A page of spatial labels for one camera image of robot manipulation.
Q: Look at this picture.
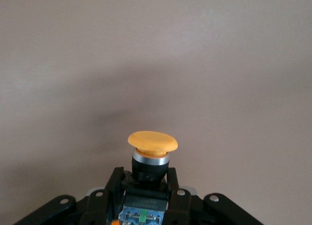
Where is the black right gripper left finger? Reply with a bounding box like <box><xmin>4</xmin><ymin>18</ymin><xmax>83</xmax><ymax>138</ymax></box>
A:
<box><xmin>14</xmin><ymin>166</ymin><xmax>125</xmax><ymax>225</ymax></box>

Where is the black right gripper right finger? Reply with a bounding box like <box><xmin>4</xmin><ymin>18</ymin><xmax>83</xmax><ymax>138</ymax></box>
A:
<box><xmin>165</xmin><ymin>166</ymin><xmax>266</xmax><ymax>225</ymax></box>

